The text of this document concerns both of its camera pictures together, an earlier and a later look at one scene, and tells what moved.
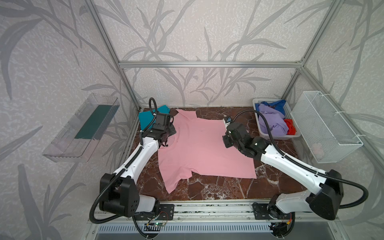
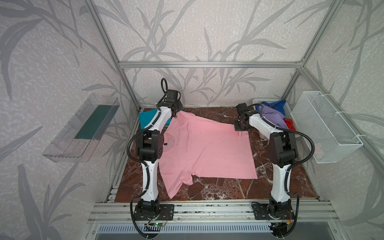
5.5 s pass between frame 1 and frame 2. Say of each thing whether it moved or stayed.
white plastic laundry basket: moved
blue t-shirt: stayed
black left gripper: moved
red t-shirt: stayed
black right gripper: moved
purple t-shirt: stayed
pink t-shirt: stayed
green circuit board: stayed
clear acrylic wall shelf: stayed
